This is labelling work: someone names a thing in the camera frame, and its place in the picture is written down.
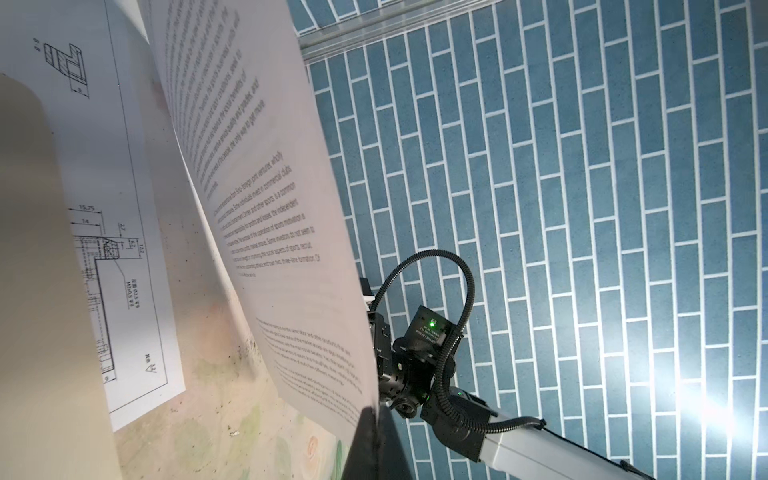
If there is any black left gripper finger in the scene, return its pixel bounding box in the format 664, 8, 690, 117
341, 403, 413, 480

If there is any aluminium right corner post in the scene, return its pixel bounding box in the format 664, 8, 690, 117
298, 0, 493, 64

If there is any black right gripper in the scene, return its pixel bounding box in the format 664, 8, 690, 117
368, 311, 437, 419

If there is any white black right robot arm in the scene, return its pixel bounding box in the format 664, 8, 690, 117
368, 307, 650, 479

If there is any white printed text sheet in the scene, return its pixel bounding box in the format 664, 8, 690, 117
139, 1, 378, 442

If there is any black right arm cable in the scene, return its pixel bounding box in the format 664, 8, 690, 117
368, 248, 547, 436

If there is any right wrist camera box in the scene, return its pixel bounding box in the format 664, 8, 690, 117
396, 306, 457, 365

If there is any white technical drawing sheet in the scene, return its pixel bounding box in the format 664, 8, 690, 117
1, 1, 185, 429

